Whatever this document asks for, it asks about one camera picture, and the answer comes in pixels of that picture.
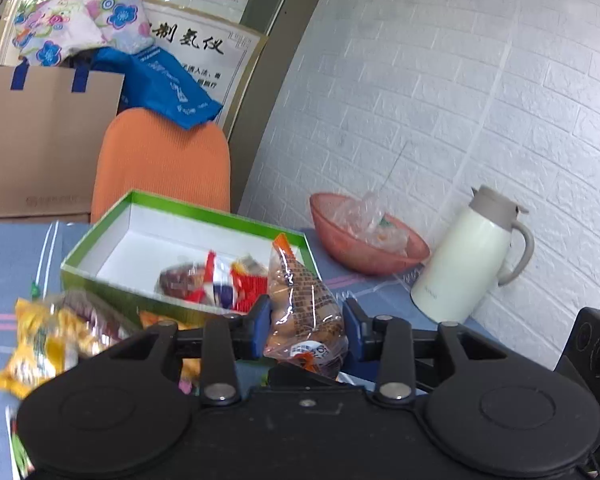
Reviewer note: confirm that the clear plastic bag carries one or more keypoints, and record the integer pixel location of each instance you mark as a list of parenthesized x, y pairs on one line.
[(365, 220)]

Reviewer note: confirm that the clear packet of brown eggs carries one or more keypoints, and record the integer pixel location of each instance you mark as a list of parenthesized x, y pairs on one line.
[(305, 305)]

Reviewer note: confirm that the green cardboard box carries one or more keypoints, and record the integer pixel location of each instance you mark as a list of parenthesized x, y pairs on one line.
[(145, 232)]

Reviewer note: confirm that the red and white snack packet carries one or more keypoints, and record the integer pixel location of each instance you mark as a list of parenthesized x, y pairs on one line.
[(219, 285)]

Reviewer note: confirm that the orange chair back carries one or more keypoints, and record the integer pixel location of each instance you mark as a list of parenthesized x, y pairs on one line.
[(165, 165)]

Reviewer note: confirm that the dark red clear snack packet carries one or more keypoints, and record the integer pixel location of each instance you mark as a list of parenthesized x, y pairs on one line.
[(100, 317)]

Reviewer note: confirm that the blue plastic bag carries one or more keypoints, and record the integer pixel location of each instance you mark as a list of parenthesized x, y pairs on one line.
[(165, 85)]

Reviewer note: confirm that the blue striped tablecloth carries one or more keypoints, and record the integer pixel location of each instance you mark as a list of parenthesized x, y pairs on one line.
[(5, 270)]

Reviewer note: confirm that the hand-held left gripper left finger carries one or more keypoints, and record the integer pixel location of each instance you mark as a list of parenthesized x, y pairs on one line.
[(261, 324)]

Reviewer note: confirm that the cream thermos jug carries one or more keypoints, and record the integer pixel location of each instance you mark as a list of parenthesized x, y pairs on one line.
[(460, 260)]

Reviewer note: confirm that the pink plastic bowl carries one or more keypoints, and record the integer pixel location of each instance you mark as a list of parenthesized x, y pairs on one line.
[(350, 252)]

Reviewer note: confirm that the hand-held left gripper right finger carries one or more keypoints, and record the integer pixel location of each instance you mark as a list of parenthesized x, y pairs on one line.
[(353, 329)]

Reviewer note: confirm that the red and yellow snack packet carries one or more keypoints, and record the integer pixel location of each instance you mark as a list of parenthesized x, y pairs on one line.
[(250, 282)]

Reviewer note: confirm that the orange snack packet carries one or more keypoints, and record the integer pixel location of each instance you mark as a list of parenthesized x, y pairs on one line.
[(165, 319)]

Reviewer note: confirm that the framed calligraphy poster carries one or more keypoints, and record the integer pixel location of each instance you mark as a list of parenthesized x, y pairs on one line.
[(220, 60)]

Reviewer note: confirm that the floral cloth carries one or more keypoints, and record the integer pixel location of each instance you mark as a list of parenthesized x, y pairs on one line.
[(80, 15)]

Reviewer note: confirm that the brown paper bag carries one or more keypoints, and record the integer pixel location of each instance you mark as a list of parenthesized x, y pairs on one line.
[(40, 145)]

